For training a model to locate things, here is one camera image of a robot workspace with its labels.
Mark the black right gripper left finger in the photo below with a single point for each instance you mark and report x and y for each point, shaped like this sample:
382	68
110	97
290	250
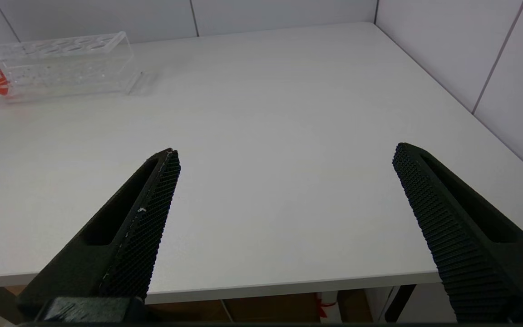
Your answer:
120	236

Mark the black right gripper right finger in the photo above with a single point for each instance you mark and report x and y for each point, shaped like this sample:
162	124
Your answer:
470	236

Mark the clear plastic test tube rack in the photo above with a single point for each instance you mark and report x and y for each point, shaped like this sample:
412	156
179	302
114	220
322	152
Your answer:
61	68

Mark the black table leg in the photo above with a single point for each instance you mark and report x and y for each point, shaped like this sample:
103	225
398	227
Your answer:
397	304

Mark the small red object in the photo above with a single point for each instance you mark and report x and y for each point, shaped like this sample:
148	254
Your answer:
325	306

